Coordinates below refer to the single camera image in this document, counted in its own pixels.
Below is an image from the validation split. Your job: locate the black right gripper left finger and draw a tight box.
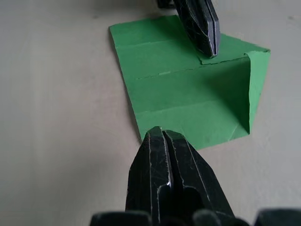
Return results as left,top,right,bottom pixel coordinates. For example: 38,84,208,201
126,126,176,218

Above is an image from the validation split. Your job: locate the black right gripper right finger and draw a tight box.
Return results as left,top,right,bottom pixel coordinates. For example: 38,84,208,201
163,130,236,216

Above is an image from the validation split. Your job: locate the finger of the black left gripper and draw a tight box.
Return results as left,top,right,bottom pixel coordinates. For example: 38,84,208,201
173,0,214,57
206,0,222,57

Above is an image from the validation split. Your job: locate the green paper sheet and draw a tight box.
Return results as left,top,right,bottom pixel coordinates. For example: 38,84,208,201
108,15,271,151

